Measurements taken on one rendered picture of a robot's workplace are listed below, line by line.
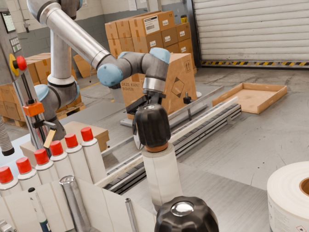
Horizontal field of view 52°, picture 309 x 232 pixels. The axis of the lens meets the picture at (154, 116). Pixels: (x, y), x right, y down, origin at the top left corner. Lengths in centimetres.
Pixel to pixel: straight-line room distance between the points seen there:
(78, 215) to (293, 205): 48
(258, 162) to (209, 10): 473
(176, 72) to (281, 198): 101
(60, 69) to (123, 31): 358
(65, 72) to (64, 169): 57
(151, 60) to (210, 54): 480
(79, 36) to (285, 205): 81
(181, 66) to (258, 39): 385
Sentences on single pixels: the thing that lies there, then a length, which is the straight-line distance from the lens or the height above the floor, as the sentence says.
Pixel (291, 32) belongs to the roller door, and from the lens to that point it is 517.
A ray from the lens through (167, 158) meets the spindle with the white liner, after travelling 79.
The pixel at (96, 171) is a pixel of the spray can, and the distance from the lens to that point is 104.
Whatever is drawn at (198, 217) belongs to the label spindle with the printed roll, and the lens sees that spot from 40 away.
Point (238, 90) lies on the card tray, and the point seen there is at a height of 84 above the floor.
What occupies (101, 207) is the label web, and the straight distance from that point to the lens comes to 76.
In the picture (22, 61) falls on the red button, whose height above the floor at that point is 133.
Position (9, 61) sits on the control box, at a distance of 88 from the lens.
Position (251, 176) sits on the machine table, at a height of 83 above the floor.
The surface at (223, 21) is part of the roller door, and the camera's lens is 562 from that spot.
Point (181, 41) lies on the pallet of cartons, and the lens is 534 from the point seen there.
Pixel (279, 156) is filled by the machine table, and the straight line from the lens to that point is 120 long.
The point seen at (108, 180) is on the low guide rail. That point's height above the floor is 91.
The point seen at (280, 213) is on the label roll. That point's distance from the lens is 67.
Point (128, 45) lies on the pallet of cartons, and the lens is 496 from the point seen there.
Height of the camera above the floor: 143
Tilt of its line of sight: 21 degrees down
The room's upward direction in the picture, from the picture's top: 11 degrees counter-clockwise
